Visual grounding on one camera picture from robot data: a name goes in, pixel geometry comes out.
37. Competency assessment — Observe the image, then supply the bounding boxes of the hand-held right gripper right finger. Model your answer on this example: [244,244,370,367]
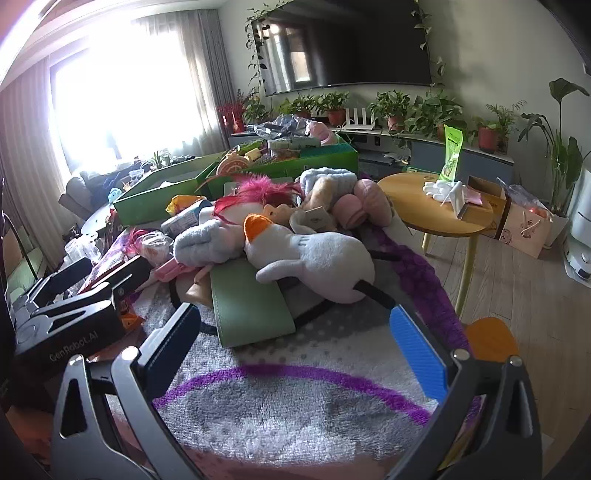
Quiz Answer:
[389,305,544,480]

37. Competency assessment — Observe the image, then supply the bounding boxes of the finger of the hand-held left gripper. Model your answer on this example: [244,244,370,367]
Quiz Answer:
[31,255,154,334]
[27,257,94,308]

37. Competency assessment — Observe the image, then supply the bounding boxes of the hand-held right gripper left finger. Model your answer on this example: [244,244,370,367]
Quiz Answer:
[50,302,201,480]

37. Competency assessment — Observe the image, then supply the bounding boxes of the green cardboard box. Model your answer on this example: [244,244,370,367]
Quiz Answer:
[205,142,359,197]
[113,154,222,227]

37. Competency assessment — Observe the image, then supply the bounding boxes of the blue white bag roll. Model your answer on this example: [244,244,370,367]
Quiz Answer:
[161,208,214,237]

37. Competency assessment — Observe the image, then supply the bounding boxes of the white duck plush toy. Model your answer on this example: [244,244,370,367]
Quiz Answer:
[243,213,399,312]

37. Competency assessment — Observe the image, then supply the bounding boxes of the pink ribbed plush toy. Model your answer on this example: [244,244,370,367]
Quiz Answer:
[332,179,394,228]

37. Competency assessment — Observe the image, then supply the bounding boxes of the red patterned box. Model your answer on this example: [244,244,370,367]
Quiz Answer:
[76,249,153,296]

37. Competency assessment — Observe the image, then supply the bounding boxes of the white plastic bag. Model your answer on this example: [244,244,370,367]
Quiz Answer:
[134,228,176,268]

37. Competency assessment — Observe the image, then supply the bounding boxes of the pink plastic toy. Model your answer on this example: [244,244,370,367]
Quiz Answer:
[154,258,190,282]

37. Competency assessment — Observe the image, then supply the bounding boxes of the green sofa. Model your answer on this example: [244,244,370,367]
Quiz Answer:
[0,249,47,301]

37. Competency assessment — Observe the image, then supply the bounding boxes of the orange stool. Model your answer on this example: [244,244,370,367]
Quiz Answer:
[464,318,520,365]

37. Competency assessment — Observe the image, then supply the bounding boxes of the grey-blue plush toy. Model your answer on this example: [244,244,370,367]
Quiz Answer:
[173,219,247,269]

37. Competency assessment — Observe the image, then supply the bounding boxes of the grey sofa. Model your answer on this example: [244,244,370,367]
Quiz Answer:
[59,157,153,217]

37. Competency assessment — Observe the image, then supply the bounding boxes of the pile of clothes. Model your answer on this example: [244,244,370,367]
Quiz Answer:
[81,159,153,204]

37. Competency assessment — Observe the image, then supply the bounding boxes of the beige curtain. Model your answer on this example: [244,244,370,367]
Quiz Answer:
[0,55,65,259]

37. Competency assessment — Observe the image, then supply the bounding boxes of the yellow round table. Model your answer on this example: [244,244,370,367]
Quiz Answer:
[376,172,497,319]

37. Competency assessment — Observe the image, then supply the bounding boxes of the round orange swirl toy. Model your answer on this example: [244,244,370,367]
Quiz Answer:
[217,154,250,178]

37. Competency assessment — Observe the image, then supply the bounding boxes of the pink-haired doll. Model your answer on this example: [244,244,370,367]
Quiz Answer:
[196,174,305,232]

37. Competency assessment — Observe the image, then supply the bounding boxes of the brown cardboard box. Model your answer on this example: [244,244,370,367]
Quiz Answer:
[465,174,511,241]

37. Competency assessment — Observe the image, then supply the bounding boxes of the white gloves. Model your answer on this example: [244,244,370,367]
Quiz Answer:
[424,179,462,204]

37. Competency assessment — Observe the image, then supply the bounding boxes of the white paper bag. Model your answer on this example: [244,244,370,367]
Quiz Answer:
[501,187,555,259]

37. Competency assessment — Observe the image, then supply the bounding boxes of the window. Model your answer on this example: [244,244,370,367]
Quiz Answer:
[50,18,204,160]

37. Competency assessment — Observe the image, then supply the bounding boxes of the beige plush toy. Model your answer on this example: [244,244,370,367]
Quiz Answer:
[288,178,340,234]

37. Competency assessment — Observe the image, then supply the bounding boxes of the red flower decoration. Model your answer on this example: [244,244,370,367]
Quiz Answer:
[217,90,247,132]

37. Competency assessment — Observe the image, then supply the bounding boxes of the light blue fluffy plush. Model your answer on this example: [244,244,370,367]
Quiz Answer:
[299,167,357,195]

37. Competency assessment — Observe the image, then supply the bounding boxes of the grey television console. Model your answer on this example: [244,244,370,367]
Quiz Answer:
[231,124,515,185]

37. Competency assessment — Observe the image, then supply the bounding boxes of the green standing bag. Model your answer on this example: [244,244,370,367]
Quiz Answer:
[438,124,465,182]

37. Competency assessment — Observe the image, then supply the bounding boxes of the green potted plant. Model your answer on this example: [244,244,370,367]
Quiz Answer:
[242,90,273,123]
[369,90,411,132]
[473,104,514,153]
[411,90,462,139]
[318,92,349,125]
[286,95,319,118]

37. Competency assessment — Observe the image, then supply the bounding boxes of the grey curtain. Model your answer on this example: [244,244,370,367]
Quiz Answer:
[134,9,232,153]

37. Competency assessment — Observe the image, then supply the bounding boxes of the white robot vacuum dock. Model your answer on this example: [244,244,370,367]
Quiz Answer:
[561,166,591,283]

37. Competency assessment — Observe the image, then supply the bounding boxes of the pink white plush toy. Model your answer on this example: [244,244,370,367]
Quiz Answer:
[307,121,335,146]

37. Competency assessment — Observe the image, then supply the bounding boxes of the white router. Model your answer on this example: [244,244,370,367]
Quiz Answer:
[342,107,377,129]

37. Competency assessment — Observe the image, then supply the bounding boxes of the tall leafy potted plant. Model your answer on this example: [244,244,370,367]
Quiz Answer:
[517,78,591,232]

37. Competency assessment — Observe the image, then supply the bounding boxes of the hanging vine plant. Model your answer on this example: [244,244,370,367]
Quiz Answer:
[411,0,446,88]
[245,0,287,93]

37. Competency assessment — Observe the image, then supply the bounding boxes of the black television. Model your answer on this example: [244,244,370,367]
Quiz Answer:
[252,0,435,97]

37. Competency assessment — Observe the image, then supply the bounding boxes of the black cord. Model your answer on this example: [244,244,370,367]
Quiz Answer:
[167,277,220,337]

